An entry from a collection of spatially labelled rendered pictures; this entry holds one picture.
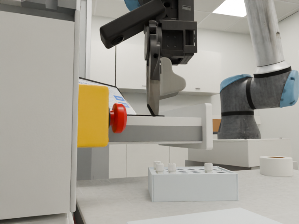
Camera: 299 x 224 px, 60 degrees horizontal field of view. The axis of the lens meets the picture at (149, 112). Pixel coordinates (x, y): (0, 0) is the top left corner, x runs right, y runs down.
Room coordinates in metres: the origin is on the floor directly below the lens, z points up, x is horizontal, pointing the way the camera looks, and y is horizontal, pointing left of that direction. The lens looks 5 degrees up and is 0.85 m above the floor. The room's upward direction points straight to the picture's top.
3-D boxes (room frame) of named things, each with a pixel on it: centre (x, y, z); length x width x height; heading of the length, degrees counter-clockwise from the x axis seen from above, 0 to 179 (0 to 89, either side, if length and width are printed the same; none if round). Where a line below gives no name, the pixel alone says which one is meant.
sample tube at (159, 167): (0.40, -0.02, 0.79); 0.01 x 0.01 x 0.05
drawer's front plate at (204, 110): (0.74, -0.09, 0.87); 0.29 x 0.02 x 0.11; 21
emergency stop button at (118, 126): (0.34, 0.05, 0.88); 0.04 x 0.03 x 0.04; 21
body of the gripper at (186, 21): (0.44, -0.03, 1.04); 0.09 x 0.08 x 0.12; 95
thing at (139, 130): (0.67, 0.11, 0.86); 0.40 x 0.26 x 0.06; 111
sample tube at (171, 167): (0.40, -0.03, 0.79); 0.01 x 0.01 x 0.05
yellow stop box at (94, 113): (0.32, 0.08, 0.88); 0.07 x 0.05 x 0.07; 21
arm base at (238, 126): (0.96, -0.33, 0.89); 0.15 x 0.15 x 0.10
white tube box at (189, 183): (0.41, -0.06, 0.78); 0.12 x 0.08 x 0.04; 94
